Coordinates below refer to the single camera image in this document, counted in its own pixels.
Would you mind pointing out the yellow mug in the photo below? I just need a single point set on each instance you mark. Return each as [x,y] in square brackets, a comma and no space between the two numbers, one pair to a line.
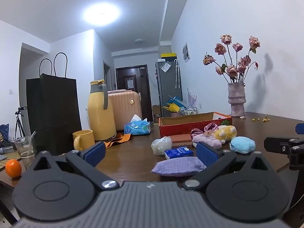
[85,139]

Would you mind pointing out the lilac plush cloth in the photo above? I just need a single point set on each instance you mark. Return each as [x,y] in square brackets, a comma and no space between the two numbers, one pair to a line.
[204,140]

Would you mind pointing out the hallway side door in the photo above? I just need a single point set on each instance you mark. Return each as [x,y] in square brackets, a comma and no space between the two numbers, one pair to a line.
[107,76]

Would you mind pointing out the red cardboard box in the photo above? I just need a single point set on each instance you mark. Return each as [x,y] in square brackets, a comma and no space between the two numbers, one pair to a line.
[180,127]

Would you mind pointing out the peach suitcase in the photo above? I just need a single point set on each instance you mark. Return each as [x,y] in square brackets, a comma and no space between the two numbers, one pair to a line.
[125,109]

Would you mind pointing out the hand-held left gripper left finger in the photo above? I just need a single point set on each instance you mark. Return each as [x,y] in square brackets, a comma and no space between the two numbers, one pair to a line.
[95,153]

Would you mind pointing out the black tripod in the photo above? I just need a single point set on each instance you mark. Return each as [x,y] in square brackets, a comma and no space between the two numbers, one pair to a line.
[18,123]

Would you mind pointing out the blue and yellow bags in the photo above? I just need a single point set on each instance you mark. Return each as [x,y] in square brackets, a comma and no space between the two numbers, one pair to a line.
[174,105]

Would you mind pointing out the blue handkerchief pack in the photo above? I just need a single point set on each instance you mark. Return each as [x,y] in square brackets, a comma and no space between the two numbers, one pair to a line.
[178,152]

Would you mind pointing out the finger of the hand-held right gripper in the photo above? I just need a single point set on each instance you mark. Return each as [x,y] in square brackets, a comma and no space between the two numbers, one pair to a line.
[275,143]
[300,128]

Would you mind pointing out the light blue plush toy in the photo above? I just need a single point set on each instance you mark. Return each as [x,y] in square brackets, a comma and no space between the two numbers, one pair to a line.
[243,144]

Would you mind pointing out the clear jars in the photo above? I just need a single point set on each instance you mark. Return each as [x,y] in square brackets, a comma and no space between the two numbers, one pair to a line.
[190,111]

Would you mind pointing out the folded white umbrella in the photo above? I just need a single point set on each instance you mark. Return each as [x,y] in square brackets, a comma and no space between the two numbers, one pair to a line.
[177,73]

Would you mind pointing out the pink bucket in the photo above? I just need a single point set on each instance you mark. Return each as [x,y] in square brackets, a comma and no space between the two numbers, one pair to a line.
[175,114]

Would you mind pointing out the round ceiling light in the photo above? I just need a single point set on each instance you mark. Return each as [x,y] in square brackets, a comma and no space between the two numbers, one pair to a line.
[101,14]

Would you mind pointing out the black box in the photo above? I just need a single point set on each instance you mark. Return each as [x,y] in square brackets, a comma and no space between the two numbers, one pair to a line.
[168,59]

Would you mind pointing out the yellow box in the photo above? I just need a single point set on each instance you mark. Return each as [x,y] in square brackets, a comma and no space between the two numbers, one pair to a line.
[168,54]

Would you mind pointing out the dark brown entrance door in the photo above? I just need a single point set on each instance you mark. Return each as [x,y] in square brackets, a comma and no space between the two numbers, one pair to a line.
[133,92]

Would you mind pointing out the slatted wooden board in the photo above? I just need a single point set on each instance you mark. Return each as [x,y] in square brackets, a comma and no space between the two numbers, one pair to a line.
[6,161]

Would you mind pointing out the yellow plush toy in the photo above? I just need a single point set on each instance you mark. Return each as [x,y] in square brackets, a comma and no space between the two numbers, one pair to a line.
[225,132]

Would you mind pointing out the pink ribbed vase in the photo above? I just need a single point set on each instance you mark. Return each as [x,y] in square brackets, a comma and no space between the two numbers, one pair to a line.
[236,99]

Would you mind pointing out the pink satin scrunchie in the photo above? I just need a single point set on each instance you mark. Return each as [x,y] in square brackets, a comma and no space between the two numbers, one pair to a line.
[210,126]

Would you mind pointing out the yellow thermos jug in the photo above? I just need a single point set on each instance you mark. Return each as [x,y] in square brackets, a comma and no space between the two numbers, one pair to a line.
[98,116]

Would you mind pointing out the yellow crumbs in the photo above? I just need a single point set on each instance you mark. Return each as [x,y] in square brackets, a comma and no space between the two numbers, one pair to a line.
[264,118]

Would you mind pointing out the clear drinking glass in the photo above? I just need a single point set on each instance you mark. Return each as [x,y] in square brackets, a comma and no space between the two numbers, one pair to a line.
[22,147]

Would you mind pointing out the small ceiling lamp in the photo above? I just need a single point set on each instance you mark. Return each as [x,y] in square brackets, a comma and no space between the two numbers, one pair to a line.
[139,40]

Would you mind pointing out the spoon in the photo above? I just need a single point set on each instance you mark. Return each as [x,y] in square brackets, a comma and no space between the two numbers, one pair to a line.
[30,142]

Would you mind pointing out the blue soft tissue pack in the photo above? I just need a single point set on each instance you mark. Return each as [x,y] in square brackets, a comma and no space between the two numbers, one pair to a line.
[139,127]

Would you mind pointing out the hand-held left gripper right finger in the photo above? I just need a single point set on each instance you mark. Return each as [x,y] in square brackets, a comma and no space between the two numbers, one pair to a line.
[206,155]

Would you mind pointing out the purple knitted pouch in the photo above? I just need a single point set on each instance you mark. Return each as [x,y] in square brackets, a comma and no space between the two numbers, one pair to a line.
[175,166]

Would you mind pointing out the purple feather decoration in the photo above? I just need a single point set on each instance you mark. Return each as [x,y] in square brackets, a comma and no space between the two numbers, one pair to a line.
[192,98]

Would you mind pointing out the orange fruit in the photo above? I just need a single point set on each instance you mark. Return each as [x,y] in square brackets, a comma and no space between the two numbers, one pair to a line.
[13,168]

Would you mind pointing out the dried pink roses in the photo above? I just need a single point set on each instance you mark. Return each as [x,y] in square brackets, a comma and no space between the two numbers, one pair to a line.
[231,70]

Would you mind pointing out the white wall panel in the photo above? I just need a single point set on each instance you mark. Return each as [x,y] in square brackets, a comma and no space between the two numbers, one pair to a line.
[186,52]

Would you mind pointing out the grey refrigerator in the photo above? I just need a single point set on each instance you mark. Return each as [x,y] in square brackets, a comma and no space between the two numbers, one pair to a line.
[167,85]

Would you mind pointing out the black paper bag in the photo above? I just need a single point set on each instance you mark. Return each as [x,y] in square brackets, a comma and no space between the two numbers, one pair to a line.
[53,109]

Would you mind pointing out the clear plastic ball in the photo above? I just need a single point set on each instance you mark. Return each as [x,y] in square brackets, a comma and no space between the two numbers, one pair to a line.
[161,146]

